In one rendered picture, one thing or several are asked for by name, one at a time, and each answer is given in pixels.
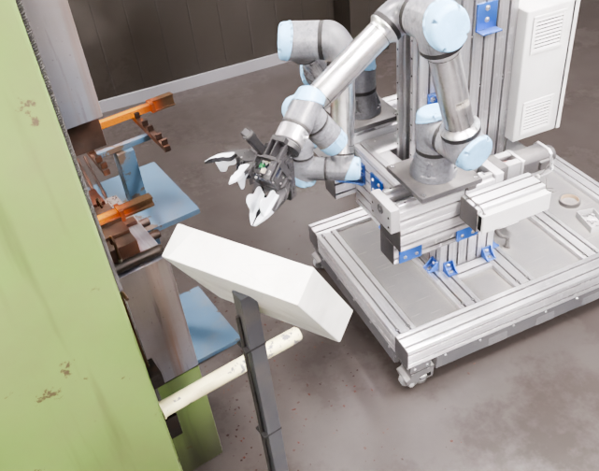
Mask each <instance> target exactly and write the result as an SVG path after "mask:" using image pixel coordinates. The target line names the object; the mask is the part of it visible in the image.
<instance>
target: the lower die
mask: <svg viewBox="0 0 599 471"><path fill-rule="evenodd" d="M111 209H113V208H112V207H111V205H110V204H109V203H107V204H104V205H103V208H100V207H96V208H95V212H96V215H99V214H102V213H104V212H107V211H109V210H111ZM100 225H101V229H102V231H103V234H104V237H105V240H106V242H107V246H108V249H109V252H110V255H111V258H112V261H113V263H114V264H116V263H118V262H119V261H118V256H117V253H116V251H115V248H114V246H113V245H111V244H110V242H109V238H108V237H109V236H112V237H113V238H114V240H115V242H116V244H117V247H118V250H119V253H120V256H121V258H122V259H123V260H124V259H127V258H129V257H131V256H133V255H135V254H138V253H139V252H140V249H139V246H138V243H137V240H136V239H135V237H134V236H133V235H132V234H131V232H130V229H129V228H128V227H127V226H126V224H125V223H124V222H123V221H122V219H121V216H118V217H116V218H113V219H111V220H108V221H105V222H102V223H100Z"/></svg>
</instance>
